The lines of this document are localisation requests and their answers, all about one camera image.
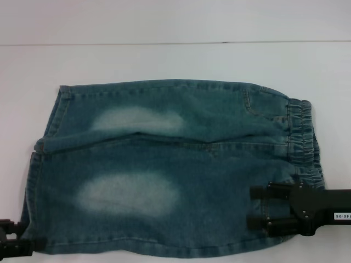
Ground blue denim shorts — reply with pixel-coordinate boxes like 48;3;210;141
20;78;327;254

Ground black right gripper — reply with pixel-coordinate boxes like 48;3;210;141
246;182;351;239

